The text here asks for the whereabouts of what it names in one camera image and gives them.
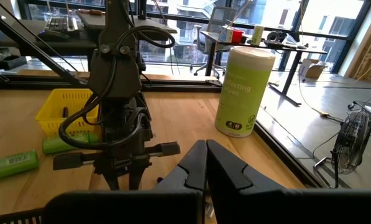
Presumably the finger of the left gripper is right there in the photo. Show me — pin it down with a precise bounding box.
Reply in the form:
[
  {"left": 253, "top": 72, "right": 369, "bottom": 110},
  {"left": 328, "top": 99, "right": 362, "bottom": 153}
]
[
  {"left": 127, "top": 163, "right": 151, "bottom": 191},
  {"left": 101, "top": 167, "right": 121, "bottom": 192}
]

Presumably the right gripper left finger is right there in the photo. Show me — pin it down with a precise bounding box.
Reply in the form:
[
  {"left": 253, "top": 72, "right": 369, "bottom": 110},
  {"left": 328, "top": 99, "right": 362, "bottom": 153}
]
[{"left": 41, "top": 139, "right": 208, "bottom": 224}]

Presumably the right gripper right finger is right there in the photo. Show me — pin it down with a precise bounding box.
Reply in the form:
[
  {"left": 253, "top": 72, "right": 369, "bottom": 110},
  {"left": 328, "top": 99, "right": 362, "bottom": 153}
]
[{"left": 206, "top": 139, "right": 371, "bottom": 224}]

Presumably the green travel bottle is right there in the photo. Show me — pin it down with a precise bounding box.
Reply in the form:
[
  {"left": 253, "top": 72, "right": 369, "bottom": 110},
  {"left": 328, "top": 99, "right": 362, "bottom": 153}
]
[
  {"left": 42, "top": 131, "right": 103, "bottom": 155},
  {"left": 0, "top": 149, "right": 40, "bottom": 184}
]

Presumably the yellow plastic basket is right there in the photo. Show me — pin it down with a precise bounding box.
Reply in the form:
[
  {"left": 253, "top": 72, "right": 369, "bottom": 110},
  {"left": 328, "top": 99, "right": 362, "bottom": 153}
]
[{"left": 35, "top": 88, "right": 104, "bottom": 138}]

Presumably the black plastic basket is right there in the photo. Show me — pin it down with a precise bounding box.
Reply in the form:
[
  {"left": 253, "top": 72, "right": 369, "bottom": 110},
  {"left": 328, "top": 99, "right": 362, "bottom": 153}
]
[{"left": 0, "top": 207, "right": 48, "bottom": 224}]

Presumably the black floor fan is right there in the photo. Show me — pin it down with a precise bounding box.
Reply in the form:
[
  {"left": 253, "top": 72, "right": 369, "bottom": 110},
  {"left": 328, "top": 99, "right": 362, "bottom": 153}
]
[{"left": 312, "top": 108, "right": 371, "bottom": 190}]

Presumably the green disinfecting wipes canister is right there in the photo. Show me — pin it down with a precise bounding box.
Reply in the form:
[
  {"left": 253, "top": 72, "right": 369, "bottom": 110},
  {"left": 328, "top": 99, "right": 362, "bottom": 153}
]
[{"left": 214, "top": 45, "right": 277, "bottom": 139}]

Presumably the black side desk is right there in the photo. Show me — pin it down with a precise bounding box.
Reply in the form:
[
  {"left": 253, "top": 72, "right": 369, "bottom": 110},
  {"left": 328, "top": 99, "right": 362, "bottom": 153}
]
[{"left": 0, "top": 12, "right": 179, "bottom": 58}]

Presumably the black computer mouse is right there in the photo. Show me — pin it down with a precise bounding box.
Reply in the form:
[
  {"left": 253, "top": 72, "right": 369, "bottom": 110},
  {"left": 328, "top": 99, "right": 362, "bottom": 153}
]
[{"left": 37, "top": 29, "right": 70, "bottom": 42}]

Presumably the cardboard box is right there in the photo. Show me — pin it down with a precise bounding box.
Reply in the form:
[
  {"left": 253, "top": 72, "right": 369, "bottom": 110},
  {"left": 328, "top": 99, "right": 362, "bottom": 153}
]
[{"left": 299, "top": 58, "right": 328, "bottom": 80}]

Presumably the black keyboard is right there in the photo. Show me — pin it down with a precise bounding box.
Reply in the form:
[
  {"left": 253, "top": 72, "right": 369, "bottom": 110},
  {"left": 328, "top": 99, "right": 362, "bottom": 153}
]
[{"left": 44, "top": 16, "right": 80, "bottom": 33}]

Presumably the black window desk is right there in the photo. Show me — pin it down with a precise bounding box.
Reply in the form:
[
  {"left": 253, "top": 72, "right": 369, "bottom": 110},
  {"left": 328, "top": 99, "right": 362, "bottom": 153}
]
[{"left": 199, "top": 30, "right": 320, "bottom": 107}]

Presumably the red box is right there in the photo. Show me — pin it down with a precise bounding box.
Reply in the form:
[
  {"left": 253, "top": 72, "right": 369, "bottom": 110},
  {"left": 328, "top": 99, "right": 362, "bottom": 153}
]
[{"left": 224, "top": 26, "right": 245, "bottom": 44}]

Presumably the grey mesh office chair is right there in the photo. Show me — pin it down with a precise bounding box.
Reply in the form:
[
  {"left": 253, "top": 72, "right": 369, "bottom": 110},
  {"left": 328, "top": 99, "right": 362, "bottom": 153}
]
[{"left": 190, "top": 6, "right": 239, "bottom": 78}]

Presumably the black tape roll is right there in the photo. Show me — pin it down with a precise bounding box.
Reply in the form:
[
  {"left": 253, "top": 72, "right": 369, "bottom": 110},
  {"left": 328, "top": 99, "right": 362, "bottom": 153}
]
[{"left": 267, "top": 30, "right": 286, "bottom": 44}]

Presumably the wooden pallet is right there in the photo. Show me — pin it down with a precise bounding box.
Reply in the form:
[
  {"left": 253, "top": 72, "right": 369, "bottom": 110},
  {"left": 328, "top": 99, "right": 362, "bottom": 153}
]
[{"left": 347, "top": 33, "right": 371, "bottom": 82}]

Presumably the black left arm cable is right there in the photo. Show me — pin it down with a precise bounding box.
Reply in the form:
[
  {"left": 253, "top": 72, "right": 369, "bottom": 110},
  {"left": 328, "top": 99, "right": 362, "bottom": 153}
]
[{"left": 58, "top": 24, "right": 177, "bottom": 151}]

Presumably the yellow power cable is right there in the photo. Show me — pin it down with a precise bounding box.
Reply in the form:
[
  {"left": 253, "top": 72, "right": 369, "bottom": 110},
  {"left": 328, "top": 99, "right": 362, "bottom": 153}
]
[{"left": 298, "top": 46, "right": 371, "bottom": 121}]

